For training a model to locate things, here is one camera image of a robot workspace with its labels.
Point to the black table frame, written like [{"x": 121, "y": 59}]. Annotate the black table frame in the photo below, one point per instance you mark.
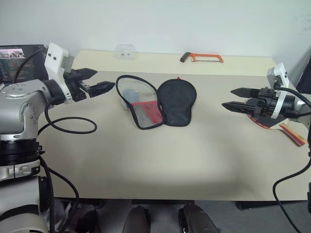
[{"x": 162, "y": 201}]

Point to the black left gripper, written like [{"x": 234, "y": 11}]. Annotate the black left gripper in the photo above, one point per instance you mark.
[{"x": 75, "y": 89}]

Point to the clear plastic box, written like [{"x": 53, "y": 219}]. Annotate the clear plastic box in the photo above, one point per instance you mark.
[{"x": 125, "y": 52}]

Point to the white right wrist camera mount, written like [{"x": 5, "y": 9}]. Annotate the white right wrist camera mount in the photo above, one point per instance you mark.
[{"x": 279, "y": 72}]

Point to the dark grey panel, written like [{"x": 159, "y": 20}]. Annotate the dark grey panel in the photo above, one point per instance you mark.
[{"x": 306, "y": 72}]

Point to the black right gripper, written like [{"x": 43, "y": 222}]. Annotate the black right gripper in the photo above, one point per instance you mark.
[{"x": 266, "y": 104}]

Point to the black red paddle case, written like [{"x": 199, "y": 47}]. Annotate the black red paddle case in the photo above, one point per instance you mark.
[{"x": 177, "y": 102}]

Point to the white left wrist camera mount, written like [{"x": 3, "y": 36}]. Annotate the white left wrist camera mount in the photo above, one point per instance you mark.
[{"x": 54, "y": 60}]

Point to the table tennis paddle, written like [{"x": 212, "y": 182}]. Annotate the table tennis paddle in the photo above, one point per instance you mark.
[{"x": 294, "y": 137}]

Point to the open laptop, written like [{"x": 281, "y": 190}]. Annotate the open laptop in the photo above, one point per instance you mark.
[{"x": 31, "y": 60}]

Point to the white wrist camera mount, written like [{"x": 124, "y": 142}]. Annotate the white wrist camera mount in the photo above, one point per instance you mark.
[
  {"x": 279, "y": 72},
  {"x": 54, "y": 60}
]

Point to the dark rounded shape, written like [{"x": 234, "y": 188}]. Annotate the dark rounded shape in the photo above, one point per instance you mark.
[
  {"x": 196, "y": 221},
  {"x": 136, "y": 221}
]

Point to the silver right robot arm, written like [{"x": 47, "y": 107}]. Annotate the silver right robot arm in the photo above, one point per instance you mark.
[{"x": 300, "y": 106}]

